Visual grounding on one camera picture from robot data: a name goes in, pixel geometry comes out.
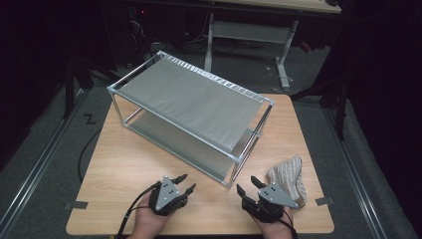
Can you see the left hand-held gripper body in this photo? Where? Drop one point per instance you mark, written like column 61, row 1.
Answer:
column 167, row 197

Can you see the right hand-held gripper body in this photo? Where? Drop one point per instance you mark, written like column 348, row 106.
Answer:
column 270, row 202

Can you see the striped beige cloth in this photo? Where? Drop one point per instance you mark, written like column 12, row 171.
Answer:
column 288, row 176

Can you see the metal frame glass shelf rack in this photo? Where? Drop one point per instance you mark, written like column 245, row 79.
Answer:
column 192, row 106

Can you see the person's right hand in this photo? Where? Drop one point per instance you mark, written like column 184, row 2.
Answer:
column 277, row 230

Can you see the person's left hand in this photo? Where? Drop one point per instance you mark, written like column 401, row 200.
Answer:
column 147, row 224

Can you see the grey tape piece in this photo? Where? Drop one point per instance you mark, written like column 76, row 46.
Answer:
column 76, row 205
column 324, row 201

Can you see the black metal stand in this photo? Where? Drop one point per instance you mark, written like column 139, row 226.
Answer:
column 69, row 89
column 341, row 113

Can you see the small red object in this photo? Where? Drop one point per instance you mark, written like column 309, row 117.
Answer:
column 305, row 46

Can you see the white-legged background desk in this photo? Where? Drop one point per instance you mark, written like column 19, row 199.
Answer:
column 249, row 32

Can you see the dark computer tower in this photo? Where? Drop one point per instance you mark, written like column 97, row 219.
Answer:
column 132, row 33

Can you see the metal floor rail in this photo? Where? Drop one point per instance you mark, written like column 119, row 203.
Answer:
column 366, row 205
column 38, row 164

